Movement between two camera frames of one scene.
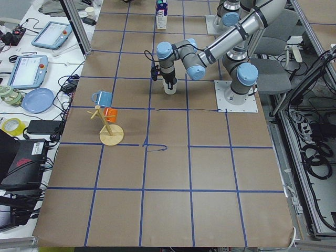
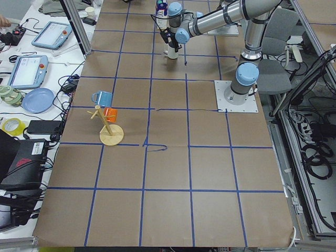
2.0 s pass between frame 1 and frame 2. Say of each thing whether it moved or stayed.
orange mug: stayed
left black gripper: moved
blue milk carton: stayed
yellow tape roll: stayed
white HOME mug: moved
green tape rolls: stayed
